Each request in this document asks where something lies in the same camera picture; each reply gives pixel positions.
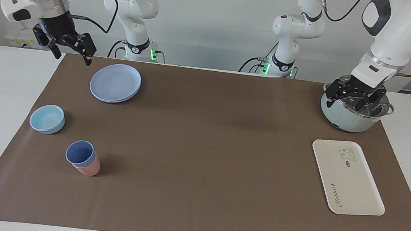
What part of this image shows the brown table mat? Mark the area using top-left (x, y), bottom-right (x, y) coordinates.
top-left (0, 43), bottom-right (411, 231)

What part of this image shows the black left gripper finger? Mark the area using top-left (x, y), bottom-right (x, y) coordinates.
top-left (323, 77), bottom-right (350, 110)
top-left (354, 84), bottom-right (388, 115)

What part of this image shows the black right base cable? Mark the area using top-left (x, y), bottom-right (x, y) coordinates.
top-left (107, 38), bottom-right (128, 59)

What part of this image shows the pale green metal pot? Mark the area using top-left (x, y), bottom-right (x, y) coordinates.
top-left (317, 72), bottom-right (398, 138)

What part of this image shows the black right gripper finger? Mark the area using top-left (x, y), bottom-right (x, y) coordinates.
top-left (29, 25), bottom-right (66, 60)
top-left (73, 32), bottom-right (99, 67)

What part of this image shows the cream tray with bear print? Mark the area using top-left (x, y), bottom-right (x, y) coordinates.
top-left (304, 137), bottom-right (393, 220)

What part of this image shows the black base cable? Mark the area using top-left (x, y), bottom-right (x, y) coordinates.
top-left (238, 38), bottom-right (280, 77)
top-left (107, 38), bottom-right (128, 59)

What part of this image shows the white power strip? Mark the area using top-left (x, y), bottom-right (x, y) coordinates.
top-left (4, 26), bottom-right (50, 51)

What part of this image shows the blue ribbed cup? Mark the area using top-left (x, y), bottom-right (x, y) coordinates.
top-left (64, 138), bottom-right (98, 169)

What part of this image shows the black left base cable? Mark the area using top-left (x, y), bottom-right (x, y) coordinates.
top-left (238, 38), bottom-right (280, 77)

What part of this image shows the light blue bowl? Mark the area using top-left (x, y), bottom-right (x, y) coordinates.
top-left (28, 102), bottom-right (67, 136)

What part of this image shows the pink cup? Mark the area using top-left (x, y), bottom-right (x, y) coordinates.
top-left (71, 152), bottom-right (102, 177)

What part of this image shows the black cable with metal plug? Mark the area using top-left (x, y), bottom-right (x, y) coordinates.
top-left (316, 0), bottom-right (366, 26)

